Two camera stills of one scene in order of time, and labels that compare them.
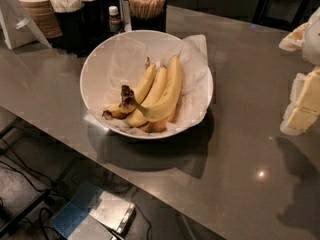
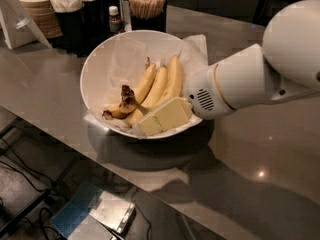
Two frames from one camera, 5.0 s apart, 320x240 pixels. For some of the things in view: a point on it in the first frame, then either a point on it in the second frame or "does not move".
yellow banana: (160, 108) does not move
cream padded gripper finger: (304, 106) to (204, 102)
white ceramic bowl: (145, 84) does not move
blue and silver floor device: (93, 214) does not move
